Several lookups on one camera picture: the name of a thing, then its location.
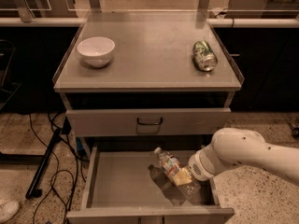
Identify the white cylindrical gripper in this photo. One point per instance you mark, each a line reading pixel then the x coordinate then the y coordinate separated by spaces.
pixel 196 168

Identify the clear plastic water bottle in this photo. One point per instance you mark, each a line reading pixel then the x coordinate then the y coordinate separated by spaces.
pixel 171 165

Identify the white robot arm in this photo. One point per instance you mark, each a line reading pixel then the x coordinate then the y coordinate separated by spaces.
pixel 232 147

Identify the open middle drawer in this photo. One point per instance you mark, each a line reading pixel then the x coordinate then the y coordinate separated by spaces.
pixel 129 188

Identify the closed top drawer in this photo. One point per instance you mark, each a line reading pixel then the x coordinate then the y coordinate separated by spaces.
pixel 132 122

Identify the grey metal drawer cabinet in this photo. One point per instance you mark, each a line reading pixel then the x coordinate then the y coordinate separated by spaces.
pixel 152 68

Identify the green soda can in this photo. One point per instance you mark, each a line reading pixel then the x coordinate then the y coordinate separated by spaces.
pixel 203 56

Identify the black metal stand leg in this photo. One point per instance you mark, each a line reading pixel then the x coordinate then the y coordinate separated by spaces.
pixel 34 191

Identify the white ceramic bowl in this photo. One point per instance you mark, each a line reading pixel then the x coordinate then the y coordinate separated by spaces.
pixel 96 51

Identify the white shoe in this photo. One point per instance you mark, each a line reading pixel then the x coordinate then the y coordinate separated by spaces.
pixel 8 210

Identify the black drawer handle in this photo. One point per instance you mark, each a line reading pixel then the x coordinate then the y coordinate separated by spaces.
pixel 149 122

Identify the white counter rail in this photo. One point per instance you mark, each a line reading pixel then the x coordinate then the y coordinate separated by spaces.
pixel 219 23

